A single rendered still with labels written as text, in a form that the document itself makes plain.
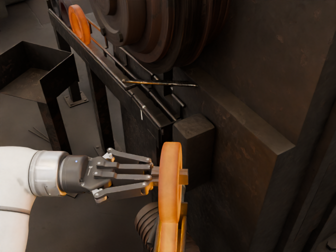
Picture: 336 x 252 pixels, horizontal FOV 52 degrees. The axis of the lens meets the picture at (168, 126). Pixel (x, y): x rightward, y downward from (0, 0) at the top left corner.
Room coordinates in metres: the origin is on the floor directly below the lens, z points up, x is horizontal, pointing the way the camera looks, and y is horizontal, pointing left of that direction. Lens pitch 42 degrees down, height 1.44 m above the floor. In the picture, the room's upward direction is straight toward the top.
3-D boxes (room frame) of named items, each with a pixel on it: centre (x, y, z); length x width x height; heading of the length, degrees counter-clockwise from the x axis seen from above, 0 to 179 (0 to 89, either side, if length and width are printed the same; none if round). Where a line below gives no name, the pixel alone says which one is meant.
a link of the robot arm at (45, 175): (0.45, 0.23, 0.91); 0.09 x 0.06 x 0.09; 175
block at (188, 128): (0.71, -0.07, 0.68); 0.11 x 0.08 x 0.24; 120
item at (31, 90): (1.19, 0.54, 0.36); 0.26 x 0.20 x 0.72; 65
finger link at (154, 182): (0.41, 0.02, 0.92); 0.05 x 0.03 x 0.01; 85
